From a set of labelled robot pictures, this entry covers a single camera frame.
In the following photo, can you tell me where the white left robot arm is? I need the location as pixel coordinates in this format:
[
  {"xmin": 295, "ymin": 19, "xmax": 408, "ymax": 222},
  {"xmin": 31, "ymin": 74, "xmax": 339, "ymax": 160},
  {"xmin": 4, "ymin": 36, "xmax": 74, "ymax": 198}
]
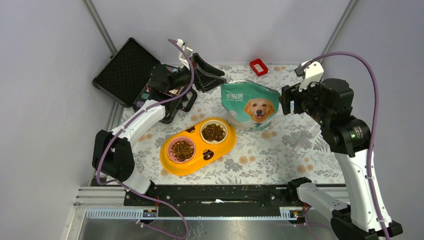
[{"xmin": 92, "ymin": 52, "xmax": 226, "ymax": 206}]

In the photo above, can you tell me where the clear plastic scoop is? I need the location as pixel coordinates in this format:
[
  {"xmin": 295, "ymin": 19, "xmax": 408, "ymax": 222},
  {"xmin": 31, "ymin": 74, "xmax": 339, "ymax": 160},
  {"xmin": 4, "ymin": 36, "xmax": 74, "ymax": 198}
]
[{"xmin": 290, "ymin": 120, "xmax": 321, "ymax": 154}]

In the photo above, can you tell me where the small red box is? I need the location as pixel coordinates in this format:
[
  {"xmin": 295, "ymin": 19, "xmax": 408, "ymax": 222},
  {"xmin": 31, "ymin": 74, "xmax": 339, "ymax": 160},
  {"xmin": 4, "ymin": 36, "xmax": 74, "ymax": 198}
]
[{"xmin": 249, "ymin": 58, "xmax": 269, "ymax": 77}]

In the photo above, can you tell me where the black poker chip case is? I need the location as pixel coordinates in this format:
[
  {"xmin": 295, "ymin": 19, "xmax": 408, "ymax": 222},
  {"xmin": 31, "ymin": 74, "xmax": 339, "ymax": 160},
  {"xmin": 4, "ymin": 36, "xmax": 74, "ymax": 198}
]
[{"xmin": 92, "ymin": 37, "xmax": 186, "ymax": 112}]

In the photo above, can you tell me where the yellow double pet bowl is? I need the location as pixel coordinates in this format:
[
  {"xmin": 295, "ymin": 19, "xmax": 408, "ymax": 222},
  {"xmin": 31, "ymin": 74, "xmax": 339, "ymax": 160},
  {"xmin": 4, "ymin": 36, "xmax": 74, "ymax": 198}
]
[{"xmin": 159, "ymin": 117, "xmax": 237, "ymax": 176}]

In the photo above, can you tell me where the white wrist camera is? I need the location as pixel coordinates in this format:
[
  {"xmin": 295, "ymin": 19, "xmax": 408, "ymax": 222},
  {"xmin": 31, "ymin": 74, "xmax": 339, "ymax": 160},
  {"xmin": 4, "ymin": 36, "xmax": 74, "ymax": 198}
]
[
  {"xmin": 176, "ymin": 38, "xmax": 193, "ymax": 69},
  {"xmin": 294, "ymin": 61, "xmax": 324, "ymax": 92}
]

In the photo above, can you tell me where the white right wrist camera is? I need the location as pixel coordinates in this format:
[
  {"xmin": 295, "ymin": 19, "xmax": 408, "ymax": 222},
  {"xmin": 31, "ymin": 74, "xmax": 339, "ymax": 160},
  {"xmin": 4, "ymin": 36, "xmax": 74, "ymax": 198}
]
[{"xmin": 294, "ymin": 61, "xmax": 324, "ymax": 92}]

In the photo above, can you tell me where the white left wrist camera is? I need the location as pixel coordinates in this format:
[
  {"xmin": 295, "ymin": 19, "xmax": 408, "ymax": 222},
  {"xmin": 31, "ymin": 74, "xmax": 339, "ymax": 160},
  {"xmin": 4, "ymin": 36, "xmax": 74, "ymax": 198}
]
[{"xmin": 176, "ymin": 38, "xmax": 193, "ymax": 69}]

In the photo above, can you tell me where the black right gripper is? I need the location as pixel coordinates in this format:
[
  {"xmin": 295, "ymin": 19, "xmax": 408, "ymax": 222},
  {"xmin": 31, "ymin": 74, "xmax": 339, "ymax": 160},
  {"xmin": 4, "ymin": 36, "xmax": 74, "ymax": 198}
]
[{"xmin": 278, "ymin": 76, "xmax": 330, "ymax": 126}]

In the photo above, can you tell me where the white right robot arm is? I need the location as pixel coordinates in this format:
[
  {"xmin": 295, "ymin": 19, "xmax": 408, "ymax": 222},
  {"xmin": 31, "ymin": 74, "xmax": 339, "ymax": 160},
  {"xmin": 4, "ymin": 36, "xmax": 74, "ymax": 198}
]
[{"xmin": 279, "ymin": 78, "xmax": 403, "ymax": 240}]

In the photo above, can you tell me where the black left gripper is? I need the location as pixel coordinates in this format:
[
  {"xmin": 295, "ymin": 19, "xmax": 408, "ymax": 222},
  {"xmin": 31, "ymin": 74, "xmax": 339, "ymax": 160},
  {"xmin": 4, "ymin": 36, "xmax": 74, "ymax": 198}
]
[{"xmin": 166, "ymin": 53, "xmax": 226, "ymax": 92}]

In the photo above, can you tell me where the green dog food bag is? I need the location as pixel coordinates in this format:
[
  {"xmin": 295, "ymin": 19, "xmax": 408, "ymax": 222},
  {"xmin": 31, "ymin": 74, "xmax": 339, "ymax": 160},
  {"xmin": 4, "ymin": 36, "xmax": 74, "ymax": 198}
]
[{"xmin": 220, "ymin": 80, "xmax": 281, "ymax": 131}]

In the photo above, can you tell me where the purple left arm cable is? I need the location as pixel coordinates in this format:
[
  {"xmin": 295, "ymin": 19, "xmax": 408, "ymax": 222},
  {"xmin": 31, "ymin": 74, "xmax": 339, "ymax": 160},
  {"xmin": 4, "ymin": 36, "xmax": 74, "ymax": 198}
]
[{"xmin": 95, "ymin": 38, "xmax": 196, "ymax": 240}]

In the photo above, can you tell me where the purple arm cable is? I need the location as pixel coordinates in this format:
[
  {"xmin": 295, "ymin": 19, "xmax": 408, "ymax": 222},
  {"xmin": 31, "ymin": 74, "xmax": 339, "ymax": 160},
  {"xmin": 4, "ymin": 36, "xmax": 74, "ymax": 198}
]
[
  {"xmin": 95, "ymin": 38, "xmax": 196, "ymax": 240},
  {"xmin": 296, "ymin": 51, "xmax": 393, "ymax": 240}
]

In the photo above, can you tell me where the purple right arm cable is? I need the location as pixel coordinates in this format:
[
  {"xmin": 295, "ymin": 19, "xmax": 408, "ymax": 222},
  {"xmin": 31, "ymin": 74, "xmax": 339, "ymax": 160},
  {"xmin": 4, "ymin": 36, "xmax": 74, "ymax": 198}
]
[{"xmin": 296, "ymin": 51, "xmax": 393, "ymax": 240}]

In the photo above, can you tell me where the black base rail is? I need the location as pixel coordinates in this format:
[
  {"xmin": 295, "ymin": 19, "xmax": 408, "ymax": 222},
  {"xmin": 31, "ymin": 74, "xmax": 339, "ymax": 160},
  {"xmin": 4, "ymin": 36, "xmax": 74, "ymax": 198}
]
[{"xmin": 123, "ymin": 184, "xmax": 307, "ymax": 218}]

